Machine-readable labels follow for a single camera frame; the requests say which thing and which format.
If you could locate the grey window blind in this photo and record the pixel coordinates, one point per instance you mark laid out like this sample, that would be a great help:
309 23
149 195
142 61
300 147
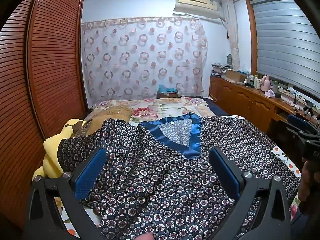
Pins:
282 42

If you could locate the white lace window curtain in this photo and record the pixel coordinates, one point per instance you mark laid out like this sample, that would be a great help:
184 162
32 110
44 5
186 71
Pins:
233 42

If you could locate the pink tissue box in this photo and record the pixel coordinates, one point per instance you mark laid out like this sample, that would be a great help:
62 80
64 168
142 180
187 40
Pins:
269 94

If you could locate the orange fruit print sheet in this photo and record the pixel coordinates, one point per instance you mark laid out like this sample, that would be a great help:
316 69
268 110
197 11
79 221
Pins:
285 155

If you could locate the golden patterned pillow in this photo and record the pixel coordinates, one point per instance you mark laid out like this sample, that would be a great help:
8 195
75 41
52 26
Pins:
110 112

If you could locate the open cardboard box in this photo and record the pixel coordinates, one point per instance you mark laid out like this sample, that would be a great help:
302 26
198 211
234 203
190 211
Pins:
232 75

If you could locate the small grey fan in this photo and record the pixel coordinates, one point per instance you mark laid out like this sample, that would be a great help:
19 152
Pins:
229 60

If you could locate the wooden louvred wardrobe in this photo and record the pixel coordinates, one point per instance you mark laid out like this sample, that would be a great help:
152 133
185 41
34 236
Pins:
50 67

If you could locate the navy circle-patterned satin top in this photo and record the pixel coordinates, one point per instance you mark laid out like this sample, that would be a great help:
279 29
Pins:
162 180

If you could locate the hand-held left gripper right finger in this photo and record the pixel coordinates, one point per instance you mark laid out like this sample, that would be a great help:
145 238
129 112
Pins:
225 175

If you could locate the floral bedspread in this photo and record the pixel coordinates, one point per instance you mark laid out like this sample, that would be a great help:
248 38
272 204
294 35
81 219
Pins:
162 107

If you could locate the person's dark clothing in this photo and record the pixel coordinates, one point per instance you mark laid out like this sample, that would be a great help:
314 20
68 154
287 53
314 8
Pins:
307 226

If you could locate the white wall air conditioner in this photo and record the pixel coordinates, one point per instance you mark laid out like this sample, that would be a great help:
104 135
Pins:
195 5

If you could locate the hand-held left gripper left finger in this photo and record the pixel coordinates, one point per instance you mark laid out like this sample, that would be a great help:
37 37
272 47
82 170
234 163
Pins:
90 171

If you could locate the dark blue blanket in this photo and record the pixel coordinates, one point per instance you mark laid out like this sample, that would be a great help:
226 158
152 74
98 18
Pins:
215 107

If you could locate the circle-print sheer wall curtain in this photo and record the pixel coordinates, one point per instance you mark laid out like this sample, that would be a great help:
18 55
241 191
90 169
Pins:
145 55

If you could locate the wooden sideboard cabinet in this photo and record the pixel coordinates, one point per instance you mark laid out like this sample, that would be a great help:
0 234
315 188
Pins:
250 102

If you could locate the yellow plush toy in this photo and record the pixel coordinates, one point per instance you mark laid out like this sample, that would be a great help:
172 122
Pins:
51 155

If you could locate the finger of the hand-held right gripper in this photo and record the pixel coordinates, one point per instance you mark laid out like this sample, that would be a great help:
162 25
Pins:
300 131

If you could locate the wooden window frame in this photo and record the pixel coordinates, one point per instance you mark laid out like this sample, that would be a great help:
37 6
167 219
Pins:
252 42

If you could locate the pink bottle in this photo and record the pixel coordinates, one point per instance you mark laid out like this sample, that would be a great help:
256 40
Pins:
265 83

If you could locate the cardboard box with teal cloth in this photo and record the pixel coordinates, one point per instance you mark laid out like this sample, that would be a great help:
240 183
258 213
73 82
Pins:
166 90

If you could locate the person's right hand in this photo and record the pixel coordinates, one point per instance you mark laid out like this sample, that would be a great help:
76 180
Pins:
306 180

